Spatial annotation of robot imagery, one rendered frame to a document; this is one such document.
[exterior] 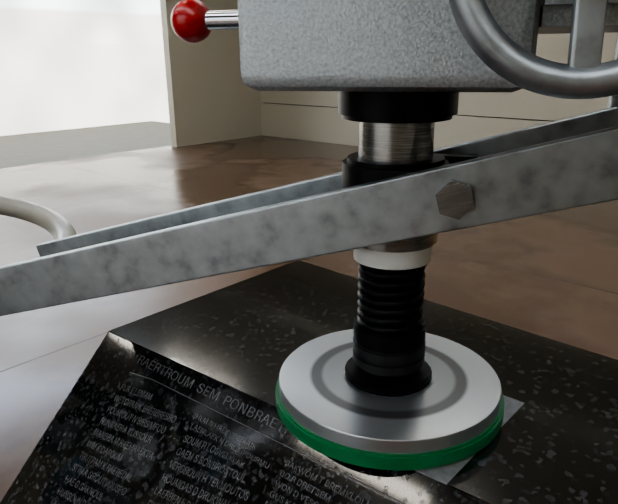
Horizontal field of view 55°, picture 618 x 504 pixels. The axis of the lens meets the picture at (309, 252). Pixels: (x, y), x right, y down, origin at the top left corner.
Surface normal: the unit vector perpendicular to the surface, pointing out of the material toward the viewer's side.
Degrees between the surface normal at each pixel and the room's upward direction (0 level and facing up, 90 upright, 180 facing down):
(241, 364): 0
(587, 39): 90
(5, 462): 0
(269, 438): 45
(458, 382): 0
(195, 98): 90
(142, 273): 90
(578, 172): 90
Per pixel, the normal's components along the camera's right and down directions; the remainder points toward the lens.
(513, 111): -0.67, 0.24
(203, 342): -0.01, -0.95
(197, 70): 0.74, 0.20
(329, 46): -0.28, 0.30
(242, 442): -0.44, -0.50
